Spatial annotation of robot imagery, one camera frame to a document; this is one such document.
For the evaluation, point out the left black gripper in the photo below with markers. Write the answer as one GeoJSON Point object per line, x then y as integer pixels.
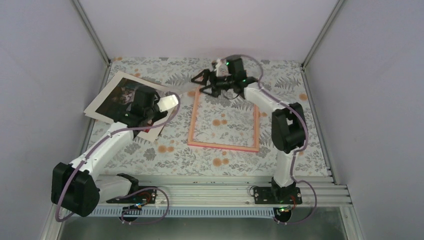
{"type": "Point", "coordinates": [164, 114]}

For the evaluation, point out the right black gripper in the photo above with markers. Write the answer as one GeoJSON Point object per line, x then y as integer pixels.
{"type": "Point", "coordinates": [206, 73]}

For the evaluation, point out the cat and books photo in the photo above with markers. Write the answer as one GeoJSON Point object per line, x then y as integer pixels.
{"type": "Point", "coordinates": [124, 88]}

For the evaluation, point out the orange pink wooden frame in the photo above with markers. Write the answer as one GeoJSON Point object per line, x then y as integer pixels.
{"type": "Point", "coordinates": [219, 123]}

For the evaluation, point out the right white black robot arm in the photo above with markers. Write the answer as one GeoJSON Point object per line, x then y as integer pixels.
{"type": "Point", "coordinates": [289, 132]}

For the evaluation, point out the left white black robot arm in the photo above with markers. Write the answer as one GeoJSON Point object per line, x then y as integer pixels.
{"type": "Point", "coordinates": [77, 186]}

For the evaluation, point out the floral patterned table mat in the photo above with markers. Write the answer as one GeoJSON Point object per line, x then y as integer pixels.
{"type": "Point", "coordinates": [170, 153]}

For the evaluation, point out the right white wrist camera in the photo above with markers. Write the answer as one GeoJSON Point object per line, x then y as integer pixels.
{"type": "Point", "coordinates": [216, 64]}

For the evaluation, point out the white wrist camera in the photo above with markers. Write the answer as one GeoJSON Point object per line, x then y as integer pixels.
{"type": "Point", "coordinates": [167, 102]}
{"type": "Point", "coordinates": [216, 64]}

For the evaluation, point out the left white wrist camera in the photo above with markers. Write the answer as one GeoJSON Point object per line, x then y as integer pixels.
{"type": "Point", "coordinates": [167, 102]}

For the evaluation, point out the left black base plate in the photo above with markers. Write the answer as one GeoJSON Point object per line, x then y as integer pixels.
{"type": "Point", "coordinates": [144, 195]}

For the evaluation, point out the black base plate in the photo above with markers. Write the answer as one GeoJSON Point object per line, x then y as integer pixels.
{"type": "Point", "coordinates": [266, 195]}
{"type": "Point", "coordinates": [144, 195]}

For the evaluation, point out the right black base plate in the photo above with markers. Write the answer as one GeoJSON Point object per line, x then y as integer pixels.
{"type": "Point", "coordinates": [266, 195]}

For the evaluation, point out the aluminium rail base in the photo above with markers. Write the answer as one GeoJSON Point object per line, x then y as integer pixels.
{"type": "Point", "coordinates": [219, 208]}

